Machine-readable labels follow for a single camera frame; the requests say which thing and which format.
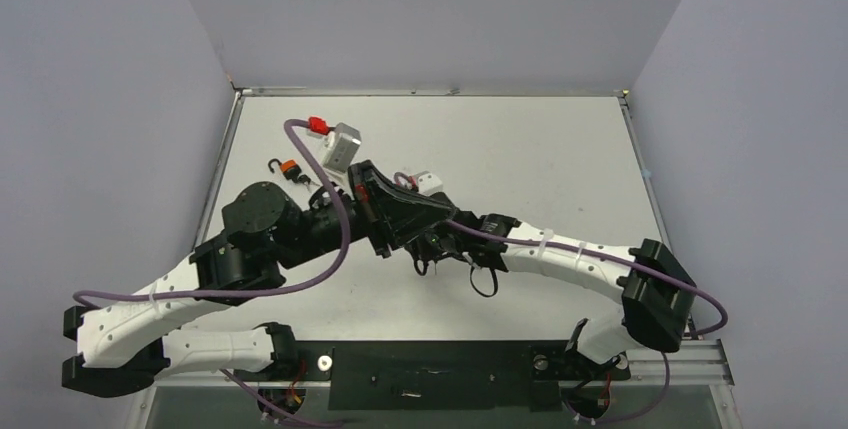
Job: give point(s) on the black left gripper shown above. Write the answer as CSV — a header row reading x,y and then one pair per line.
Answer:
x,y
394,214

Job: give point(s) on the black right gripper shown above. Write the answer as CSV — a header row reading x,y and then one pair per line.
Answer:
x,y
460,228

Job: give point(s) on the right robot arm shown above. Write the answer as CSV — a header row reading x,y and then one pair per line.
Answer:
x,y
648,285

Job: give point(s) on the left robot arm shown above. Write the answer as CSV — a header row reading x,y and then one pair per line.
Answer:
x,y
136,340

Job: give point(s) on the orange and black padlock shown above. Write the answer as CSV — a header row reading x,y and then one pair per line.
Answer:
x,y
289,169

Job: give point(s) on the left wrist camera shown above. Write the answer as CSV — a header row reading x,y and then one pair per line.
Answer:
x,y
338,146

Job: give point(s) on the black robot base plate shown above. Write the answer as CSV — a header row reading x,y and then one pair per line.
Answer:
x,y
442,375

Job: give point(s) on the aluminium table edge rail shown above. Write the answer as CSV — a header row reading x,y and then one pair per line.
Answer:
x,y
426,92

